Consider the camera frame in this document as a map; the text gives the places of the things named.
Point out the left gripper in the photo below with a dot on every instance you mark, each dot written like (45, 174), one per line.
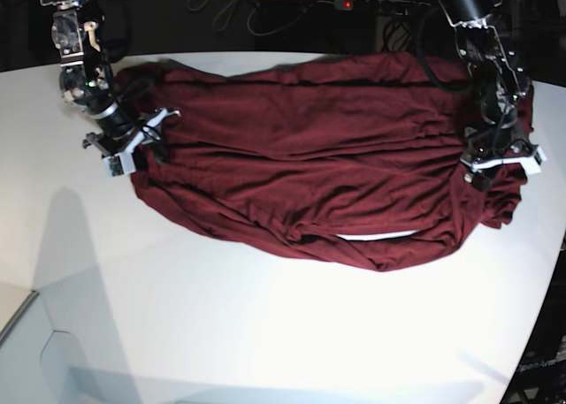
(493, 147)

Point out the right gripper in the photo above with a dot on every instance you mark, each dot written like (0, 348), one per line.
(122, 132)

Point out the dark red t-shirt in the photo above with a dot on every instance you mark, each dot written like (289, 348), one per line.
(353, 161)

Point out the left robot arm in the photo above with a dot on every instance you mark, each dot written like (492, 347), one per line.
(498, 84)

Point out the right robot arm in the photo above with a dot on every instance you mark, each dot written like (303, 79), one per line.
(87, 82)

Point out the black power strip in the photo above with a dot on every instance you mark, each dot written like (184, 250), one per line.
(381, 7)

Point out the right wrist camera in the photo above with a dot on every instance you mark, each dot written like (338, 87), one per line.
(119, 164)

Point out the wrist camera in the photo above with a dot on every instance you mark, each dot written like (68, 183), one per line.
(119, 164)
(532, 164)

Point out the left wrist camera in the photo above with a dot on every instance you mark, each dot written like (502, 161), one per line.
(532, 164)

